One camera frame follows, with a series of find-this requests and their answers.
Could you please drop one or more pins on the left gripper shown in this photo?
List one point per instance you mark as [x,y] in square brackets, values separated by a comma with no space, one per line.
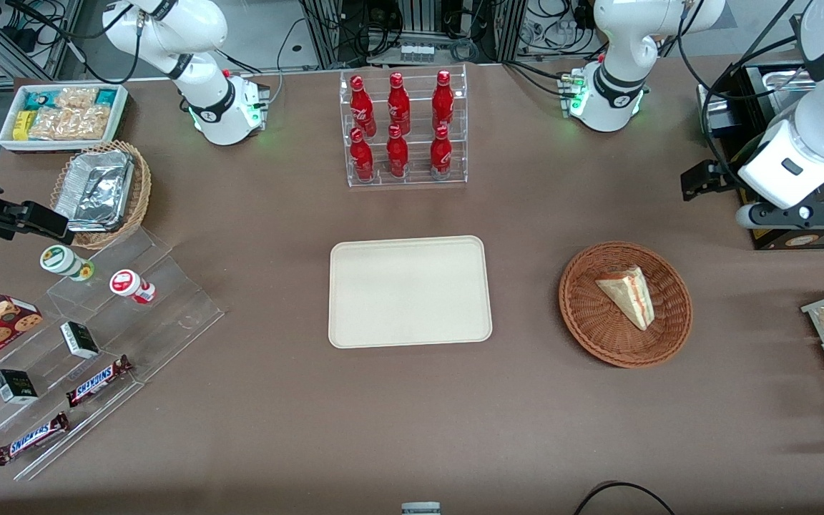
[721,178]

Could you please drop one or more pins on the triangular sandwich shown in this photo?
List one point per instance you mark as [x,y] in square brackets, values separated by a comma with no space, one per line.
[626,295]

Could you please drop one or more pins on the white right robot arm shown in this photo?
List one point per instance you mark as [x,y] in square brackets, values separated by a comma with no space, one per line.
[169,28]

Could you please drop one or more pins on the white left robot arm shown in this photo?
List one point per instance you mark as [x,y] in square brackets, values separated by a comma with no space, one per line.
[619,50]

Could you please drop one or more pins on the aluminium foil tray stack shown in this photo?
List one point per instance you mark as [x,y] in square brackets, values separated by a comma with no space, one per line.
[94,189]

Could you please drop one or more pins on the light tan wicker basket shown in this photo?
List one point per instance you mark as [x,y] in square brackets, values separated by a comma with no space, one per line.
[141,189]

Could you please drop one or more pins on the dark brown round wicker basket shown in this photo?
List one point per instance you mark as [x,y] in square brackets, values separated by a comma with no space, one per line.
[598,336]

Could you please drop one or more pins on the cream rectangular tray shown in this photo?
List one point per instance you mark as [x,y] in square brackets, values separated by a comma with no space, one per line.
[410,292]

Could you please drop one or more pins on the green lid yogurt cup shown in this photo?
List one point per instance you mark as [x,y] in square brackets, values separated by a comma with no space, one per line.
[61,260]

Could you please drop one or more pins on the white plastic snack bin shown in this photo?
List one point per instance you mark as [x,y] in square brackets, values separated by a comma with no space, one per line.
[8,141]

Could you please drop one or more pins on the yellow snack packet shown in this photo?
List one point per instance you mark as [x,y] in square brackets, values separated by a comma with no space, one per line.
[22,125]

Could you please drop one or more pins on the red lid yogurt cup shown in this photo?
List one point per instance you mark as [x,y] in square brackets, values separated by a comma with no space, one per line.
[128,284]

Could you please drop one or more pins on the teal snack packet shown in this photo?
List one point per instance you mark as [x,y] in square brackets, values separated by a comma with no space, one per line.
[40,99]
[106,96]

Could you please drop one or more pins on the small black carton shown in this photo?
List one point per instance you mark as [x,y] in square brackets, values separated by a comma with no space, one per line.
[15,387]
[80,340]

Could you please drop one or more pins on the clear acrylic stepped shelf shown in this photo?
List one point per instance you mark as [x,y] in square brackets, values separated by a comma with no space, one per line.
[162,315]

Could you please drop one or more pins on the Snickers chocolate bar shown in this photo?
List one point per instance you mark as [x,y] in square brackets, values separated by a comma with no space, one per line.
[97,381]
[31,439]

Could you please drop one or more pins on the red cola bottle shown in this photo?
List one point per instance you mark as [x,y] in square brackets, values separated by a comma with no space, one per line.
[362,156]
[362,107]
[397,153]
[443,101]
[440,153]
[398,106]

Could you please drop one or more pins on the clear acrylic bottle rack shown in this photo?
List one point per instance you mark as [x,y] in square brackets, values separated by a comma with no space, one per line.
[418,179]

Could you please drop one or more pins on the small grey device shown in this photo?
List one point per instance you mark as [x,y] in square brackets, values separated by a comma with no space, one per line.
[420,508]

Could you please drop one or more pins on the aluminium frame structure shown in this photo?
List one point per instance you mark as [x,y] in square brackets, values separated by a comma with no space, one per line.
[505,28]

